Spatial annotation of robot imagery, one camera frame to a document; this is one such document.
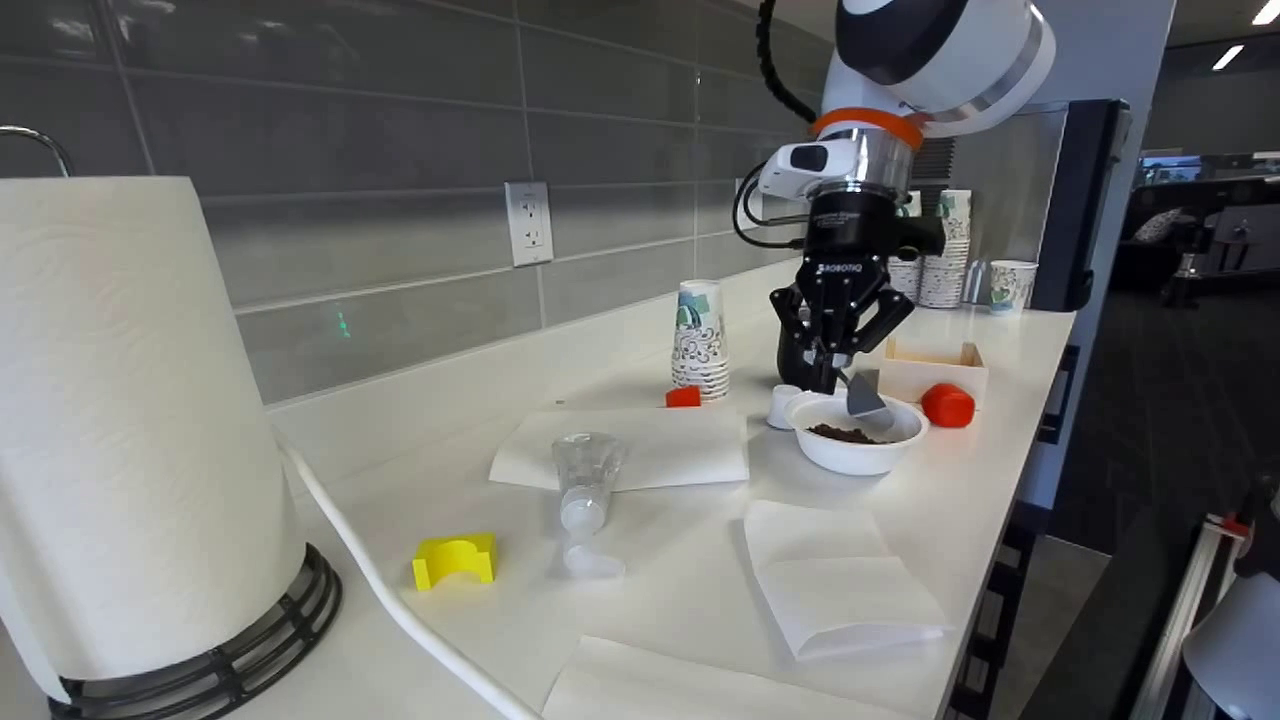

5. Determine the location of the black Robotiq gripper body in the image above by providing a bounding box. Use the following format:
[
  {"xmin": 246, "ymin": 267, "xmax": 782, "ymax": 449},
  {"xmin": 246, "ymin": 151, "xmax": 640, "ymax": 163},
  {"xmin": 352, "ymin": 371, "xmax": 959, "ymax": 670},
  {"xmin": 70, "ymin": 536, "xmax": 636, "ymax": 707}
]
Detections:
[{"xmin": 790, "ymin": 195, "xmax": 900, "ymax": 325}]

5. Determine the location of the brown cereal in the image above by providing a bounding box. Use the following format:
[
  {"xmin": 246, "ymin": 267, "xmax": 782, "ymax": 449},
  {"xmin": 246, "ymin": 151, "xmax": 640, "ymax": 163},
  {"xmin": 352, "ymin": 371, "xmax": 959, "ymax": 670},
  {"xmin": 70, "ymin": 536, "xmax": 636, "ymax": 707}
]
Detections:
[{"xmin": 803, "ymin": 417, "xmax": 874, "ymax": 449}]

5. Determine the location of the white bowl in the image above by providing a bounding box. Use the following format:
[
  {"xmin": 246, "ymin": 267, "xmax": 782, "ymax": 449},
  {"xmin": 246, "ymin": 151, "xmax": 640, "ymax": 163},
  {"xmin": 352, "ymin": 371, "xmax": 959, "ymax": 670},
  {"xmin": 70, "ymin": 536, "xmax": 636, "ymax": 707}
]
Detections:
[{"xmin": 782, "ymin": 393, "xmax": 928, "ymax": 481}]

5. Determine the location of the small white cup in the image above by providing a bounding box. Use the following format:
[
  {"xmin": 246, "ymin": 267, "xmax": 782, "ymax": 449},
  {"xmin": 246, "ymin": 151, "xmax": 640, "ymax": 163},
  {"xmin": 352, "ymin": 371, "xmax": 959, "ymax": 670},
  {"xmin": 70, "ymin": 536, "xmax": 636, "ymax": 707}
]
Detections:
[{"xmin": 764, "ymin": 382, "xmax": 809, "ymax": 431}]

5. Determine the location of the light wooden box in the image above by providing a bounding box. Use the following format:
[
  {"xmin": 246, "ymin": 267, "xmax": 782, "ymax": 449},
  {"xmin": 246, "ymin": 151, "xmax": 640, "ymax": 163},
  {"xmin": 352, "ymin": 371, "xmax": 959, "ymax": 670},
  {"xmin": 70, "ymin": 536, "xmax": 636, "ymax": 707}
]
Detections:
[{"xmin": 874, "ymin": 339, "xmax": 990, "ymax": 410}]

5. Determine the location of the patterned paper cup stack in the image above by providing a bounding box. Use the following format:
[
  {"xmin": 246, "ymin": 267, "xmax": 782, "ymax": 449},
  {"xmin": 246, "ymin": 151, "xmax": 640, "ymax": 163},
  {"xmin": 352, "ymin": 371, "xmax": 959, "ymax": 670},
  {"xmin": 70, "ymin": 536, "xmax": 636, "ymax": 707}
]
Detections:
[
  {"xmin": 928, "ymin": 183, "xmax": 976, "ymax": 318},
  {"xmin": 669, "ymin": 277, "xmax": 735, "ymax": 405}
]

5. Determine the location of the red toy tomato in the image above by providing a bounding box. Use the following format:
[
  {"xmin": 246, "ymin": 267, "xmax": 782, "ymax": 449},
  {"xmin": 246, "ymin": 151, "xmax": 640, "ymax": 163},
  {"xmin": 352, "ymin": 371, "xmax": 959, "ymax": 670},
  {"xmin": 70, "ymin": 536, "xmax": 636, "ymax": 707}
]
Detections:
[{"xmin": 921, "ymin": 382, "xmax": 978, "ymax": 431}]

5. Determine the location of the single patterned paper cup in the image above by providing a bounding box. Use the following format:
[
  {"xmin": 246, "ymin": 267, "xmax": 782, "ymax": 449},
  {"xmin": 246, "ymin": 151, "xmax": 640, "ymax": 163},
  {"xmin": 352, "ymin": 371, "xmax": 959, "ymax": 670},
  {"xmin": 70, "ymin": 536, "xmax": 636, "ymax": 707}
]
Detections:
[{"xmin": 988, "ymin": 258, "xmax": 1038, "ymax": 318}]

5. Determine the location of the white folded napkin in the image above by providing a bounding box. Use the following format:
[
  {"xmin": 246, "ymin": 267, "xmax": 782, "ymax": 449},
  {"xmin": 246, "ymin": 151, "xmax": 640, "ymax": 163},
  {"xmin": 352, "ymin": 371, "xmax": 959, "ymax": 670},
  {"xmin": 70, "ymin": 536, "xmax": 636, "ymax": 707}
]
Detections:
[
  {"xmin": 484, "ymin": 405, "xmax": 754, "ymax": 496},
  {"xmin": 741, "ymin": 496, "xmax": 948, "ymax": 670}
]

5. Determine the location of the black corrugated robot conduit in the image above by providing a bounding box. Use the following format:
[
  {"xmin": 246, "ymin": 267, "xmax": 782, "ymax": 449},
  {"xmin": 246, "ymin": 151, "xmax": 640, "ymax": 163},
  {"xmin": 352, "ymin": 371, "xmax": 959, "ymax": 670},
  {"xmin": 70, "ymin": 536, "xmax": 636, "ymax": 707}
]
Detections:
[{"xmin": 753, "ymin": 0, "xmax": 818, "ymax": 130}]

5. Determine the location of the black upright panel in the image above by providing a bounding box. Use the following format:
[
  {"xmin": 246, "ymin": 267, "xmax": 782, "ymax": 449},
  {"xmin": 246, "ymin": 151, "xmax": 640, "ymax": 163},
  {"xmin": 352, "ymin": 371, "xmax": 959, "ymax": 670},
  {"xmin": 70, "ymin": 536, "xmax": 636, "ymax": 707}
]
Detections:
[{"xmin": 1032, "ymin": 97, "xmax": 1131, "ymax": 318}]

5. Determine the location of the clear plastic glass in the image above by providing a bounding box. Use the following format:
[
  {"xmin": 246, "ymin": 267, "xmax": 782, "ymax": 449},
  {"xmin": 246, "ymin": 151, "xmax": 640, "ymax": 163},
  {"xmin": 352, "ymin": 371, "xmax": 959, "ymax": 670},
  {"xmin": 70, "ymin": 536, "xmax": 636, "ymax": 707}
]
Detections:
[{"xmin": 540, "ymin": 430, "xmax": 633, "ymax": 590}]

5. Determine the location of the dark base cabinet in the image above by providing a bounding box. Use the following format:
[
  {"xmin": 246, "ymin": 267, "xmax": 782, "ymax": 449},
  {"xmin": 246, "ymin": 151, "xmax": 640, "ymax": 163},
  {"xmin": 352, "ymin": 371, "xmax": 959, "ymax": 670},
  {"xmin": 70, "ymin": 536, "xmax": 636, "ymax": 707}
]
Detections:
[{"xmin": 937, "ymin": 311, "xmax": 1114, "ymax": 720}]

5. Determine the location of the blue monitor screen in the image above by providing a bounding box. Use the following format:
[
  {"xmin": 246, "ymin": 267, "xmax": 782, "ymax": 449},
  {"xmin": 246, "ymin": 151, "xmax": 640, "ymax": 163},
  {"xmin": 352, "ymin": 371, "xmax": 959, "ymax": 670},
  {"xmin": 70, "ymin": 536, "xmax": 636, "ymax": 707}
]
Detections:
[{"xmin": 1140, "ymin": 151, "xmax": 1207, "ymax": 188}]

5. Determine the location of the yellow plastic block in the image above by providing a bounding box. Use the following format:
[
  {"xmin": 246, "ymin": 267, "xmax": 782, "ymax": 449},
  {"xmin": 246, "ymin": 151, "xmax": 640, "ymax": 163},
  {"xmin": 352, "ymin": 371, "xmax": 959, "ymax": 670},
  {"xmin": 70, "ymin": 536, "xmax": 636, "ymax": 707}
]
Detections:
[{"xmin": 407, "ymin": 533, "xmax": 503, "ymax": 596}]

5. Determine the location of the metal stand leg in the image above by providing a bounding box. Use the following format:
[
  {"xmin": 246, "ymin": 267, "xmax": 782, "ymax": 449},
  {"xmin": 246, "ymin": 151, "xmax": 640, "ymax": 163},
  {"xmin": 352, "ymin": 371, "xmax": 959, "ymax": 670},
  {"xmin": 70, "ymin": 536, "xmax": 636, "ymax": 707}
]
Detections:
[{"xmin": 1128, "ymin": 514, "xmax": 1254, "ymax": 720}]

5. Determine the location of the grey rounded chair back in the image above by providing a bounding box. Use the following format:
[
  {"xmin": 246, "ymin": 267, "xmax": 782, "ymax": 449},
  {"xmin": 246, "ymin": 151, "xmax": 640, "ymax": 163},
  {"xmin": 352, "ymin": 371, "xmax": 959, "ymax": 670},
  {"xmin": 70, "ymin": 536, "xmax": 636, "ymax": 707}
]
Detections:
[{"xmin": 1176, "ymin": 574, "xmax": 1280, "ymax": 720}]

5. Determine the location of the white paper towel roll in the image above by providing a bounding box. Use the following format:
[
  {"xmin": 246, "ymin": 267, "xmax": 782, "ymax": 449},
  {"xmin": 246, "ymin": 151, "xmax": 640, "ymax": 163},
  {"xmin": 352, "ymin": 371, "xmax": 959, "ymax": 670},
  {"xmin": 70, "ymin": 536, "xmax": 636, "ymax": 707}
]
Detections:
[{"xmin": 0, "ymin": 177, "xmax": 308, "ymax": 705}]

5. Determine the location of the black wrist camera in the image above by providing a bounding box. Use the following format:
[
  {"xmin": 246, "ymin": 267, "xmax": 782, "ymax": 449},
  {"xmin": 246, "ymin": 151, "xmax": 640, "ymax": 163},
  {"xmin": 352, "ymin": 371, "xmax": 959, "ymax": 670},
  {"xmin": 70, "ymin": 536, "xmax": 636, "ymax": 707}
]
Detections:
[{"xmin": 871, "ymin": 209, "xmax": 948, "ymax": 264}]

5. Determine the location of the thin black camera cable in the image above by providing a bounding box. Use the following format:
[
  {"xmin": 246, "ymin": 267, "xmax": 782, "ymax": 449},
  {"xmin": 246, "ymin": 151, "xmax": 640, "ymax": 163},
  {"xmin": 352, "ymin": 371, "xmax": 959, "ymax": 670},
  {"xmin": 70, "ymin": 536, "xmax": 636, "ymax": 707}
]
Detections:
[{"xmin": 728, "ymin": 140, "xmax": 817, "ymax": 258}]

